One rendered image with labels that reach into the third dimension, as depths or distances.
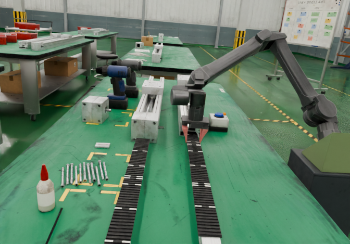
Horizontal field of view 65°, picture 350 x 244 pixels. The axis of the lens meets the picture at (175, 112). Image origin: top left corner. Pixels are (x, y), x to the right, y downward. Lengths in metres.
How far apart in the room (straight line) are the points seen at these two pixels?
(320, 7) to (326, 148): 5.88
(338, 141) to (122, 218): 0.75
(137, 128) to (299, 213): 0.60
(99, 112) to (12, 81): 2.76
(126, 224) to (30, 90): 2.92
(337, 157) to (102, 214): 0.79
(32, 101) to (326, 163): 3.03
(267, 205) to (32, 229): 0.58
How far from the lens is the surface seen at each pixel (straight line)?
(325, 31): 6.64
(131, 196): 0.72
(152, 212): 0.73
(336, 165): 1.12
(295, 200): 0.89
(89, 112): 1.26
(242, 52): 1.18
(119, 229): 0.64
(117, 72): 1.41
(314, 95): 1.21
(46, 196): 0.74
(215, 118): 1.24
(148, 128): 1.06
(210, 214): 0.70
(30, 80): 3.42
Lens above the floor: 1.23
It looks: 18 degrees down
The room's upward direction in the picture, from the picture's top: 5 degrees clockwise
